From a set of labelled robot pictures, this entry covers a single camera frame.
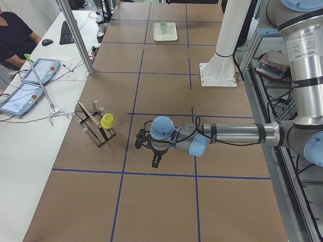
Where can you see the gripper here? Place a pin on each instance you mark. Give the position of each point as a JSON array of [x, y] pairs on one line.
[[158, 152]]

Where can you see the green cup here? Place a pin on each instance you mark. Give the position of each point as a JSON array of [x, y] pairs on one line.
[[163, 27]]

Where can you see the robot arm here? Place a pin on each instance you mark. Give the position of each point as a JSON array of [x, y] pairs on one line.
[[300, 24]]

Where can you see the yellow cup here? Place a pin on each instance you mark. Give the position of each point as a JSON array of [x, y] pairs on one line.
[[107, 121]]

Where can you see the white bear tray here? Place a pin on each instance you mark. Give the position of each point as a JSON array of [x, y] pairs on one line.
[[171, 34]]

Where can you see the metal cup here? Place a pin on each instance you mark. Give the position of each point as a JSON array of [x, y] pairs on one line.
[[101, 30]]

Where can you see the grabber stick tool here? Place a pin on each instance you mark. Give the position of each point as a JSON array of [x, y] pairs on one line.
[[54, 110]]

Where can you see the upper teach pendant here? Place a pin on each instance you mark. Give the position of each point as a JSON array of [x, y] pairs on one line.
[[45, 68]]

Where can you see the teach pendant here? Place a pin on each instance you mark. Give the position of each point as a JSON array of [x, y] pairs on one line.
[[22, 99], [45, 68]]

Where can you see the lower teach pendant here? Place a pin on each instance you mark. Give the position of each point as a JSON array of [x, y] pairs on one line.
[[22, 99]]

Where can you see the stack of books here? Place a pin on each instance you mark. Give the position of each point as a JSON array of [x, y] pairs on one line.
[[272, 65]]

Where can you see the black keyboard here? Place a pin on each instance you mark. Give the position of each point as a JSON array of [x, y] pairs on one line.
[[66, 36]]

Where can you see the black computer mouse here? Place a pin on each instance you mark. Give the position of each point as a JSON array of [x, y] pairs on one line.
[[46, 42]]

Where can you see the person in black shirt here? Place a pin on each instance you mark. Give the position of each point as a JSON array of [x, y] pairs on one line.
[[17, 39]]

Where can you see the black wire cup rack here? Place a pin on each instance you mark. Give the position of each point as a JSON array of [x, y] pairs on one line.
[[90, 123]]

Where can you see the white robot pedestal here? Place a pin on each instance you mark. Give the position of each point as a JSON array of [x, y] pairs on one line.
[[219, 71]]

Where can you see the aluminium frame post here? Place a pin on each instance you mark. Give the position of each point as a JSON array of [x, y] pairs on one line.
[[69, 17]]

